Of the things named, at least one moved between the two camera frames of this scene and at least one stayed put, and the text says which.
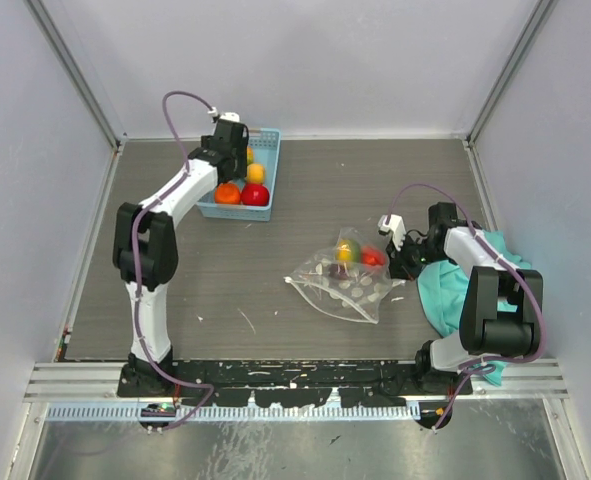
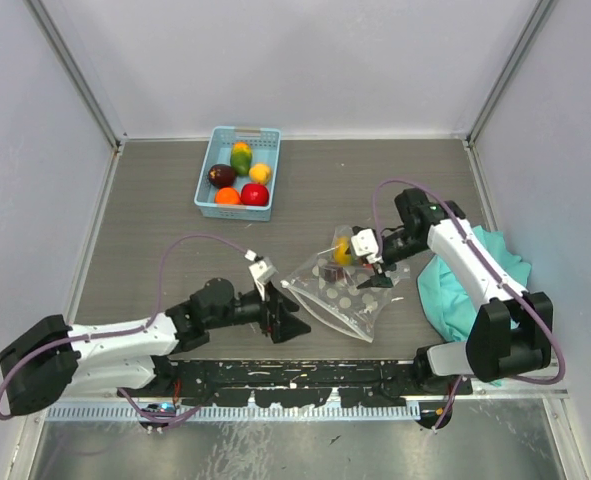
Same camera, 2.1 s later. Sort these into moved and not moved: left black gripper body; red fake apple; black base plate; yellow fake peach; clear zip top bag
Moved: clear zip top bag; left black gripper body
Not moved: red fake apple; yellow fake peach; black base plate
